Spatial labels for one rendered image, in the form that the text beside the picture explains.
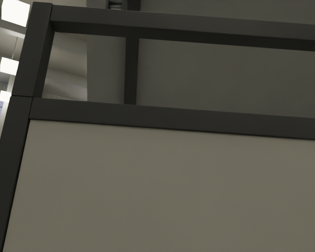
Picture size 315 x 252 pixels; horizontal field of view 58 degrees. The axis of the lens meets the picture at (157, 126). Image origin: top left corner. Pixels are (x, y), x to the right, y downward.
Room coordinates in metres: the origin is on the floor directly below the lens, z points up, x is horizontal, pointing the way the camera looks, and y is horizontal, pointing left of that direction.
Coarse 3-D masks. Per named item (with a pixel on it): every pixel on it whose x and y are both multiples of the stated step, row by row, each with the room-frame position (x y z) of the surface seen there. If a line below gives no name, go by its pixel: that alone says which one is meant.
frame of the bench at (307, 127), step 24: (24, 120) 0.47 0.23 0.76; (72, 120) 0.47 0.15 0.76; (96, 120) 0.47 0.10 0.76; (120, 120) 0.47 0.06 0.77; (144, 120) 0.47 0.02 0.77; (168, 120) 0.47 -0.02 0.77; (192, 120) 0.47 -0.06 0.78; (216, 120) 0.47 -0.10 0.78; (240, 120) 0.47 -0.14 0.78; (264, 120) 0.47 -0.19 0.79; (288, 120) 0.47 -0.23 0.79; (312, 120) 0.47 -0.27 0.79; (0, 144) 0.47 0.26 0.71; (24, 144) 0.47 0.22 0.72; (0, 168) 0.47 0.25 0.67; (0, 192) 0.47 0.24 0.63; (0, 216) 0.47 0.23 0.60; (0, 240) 0.47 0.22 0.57
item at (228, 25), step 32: (32, 32) 0.47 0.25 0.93; (64, 32) 0.50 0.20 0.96; (96, 32) 0.49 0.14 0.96; (128, 32) 0.49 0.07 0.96; (160, 32) 0.48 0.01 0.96; (192, 32) 0.47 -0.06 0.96; (224, 32) 0.47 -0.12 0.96; (256, 32) 0.47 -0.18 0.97; (288, 32) 0.47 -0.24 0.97; (32, 64) 0.47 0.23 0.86; (32, 96) 0.47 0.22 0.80
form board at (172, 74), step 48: (96, 0) 0.78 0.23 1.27; (144, 0) 0.77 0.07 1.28; (192, 0) 0.77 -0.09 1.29; (240, 0) 0.76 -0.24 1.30; (288, 0) 0.76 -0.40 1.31; (96, 48) 0.87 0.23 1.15; (144, 48) 0.86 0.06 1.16; (192, 48) 0.86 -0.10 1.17; (240, 48) 0.85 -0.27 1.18; (96, 96) 0.97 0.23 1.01; (144, 96) 0.96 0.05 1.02; (192, 96) 0.96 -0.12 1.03; (240, 96) 0.95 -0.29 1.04; (288, 96) 0.94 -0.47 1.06
